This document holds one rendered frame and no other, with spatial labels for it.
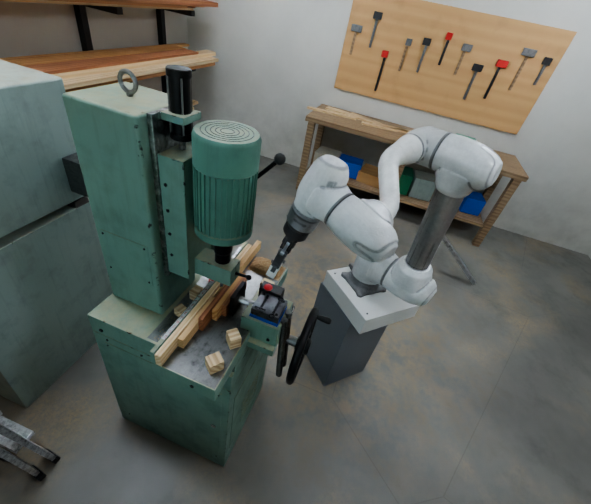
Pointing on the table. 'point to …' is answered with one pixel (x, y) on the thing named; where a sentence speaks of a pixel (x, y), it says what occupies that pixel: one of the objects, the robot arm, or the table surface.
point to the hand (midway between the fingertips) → (273, 269)
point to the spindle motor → (224, 180)
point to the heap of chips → (264, 267)
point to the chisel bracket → (204, 262)
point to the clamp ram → (239, 299)
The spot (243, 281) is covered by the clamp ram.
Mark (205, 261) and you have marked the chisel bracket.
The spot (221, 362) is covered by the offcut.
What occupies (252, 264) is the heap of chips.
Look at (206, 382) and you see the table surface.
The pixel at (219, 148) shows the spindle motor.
